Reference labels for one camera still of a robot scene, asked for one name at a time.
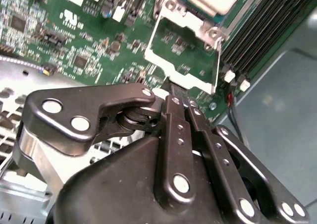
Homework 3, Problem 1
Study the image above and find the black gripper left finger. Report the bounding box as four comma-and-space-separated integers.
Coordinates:
22, 76, 197, 207

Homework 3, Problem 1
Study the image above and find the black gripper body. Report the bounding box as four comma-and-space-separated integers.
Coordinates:
47, 136, 238, 224

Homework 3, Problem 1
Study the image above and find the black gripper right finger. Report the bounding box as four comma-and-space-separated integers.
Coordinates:
183, 97, 311, 224

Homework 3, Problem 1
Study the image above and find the silver socket cover frame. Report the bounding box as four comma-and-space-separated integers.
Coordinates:
144, 9, 222, 95

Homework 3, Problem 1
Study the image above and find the silver CPU locking lever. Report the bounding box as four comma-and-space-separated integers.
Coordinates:
153, 0, 167, 20

